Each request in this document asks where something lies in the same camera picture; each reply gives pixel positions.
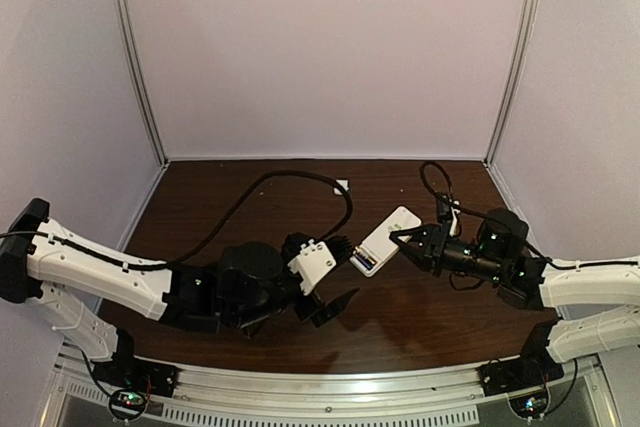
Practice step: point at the front aluminium rail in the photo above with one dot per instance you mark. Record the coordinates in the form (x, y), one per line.
(450, 396)

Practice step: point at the white remote control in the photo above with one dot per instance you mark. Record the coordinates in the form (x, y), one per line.
(377, 244)

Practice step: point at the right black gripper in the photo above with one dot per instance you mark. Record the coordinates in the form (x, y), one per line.
(435, 248)

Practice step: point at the purple AAA battery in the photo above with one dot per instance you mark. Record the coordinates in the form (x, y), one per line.
(368, 263)

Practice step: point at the white battery cover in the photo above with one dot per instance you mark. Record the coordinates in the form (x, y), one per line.
(342, 186)

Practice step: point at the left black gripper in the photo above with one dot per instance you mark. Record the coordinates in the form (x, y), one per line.
(304, 301)

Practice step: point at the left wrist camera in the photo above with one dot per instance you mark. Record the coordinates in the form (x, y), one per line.
(314, 259)

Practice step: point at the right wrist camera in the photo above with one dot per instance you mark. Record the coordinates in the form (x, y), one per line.
(447, 213)

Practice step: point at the right aluminium frame post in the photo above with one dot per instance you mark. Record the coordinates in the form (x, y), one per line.
(528, 14)

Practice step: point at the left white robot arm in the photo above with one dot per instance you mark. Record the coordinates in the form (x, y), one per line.
(42, 263)

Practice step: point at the aluminium frame post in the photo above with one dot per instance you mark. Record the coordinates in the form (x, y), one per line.
(138, 81)
(528, 14)

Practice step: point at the gold black AAA battery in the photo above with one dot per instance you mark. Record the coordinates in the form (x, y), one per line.
(360, 255)

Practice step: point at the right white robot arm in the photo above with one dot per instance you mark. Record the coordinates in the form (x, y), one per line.
(501, 256)

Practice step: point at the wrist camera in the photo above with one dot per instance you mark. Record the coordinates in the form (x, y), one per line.
(447, 213)
(314, 259)

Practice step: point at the left aluminium frame post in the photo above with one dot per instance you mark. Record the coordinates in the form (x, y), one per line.
(138, 81)

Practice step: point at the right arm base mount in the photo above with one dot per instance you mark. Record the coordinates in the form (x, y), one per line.
(525, 378)

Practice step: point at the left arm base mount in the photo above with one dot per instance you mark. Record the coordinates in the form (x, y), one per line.
(129, 382)

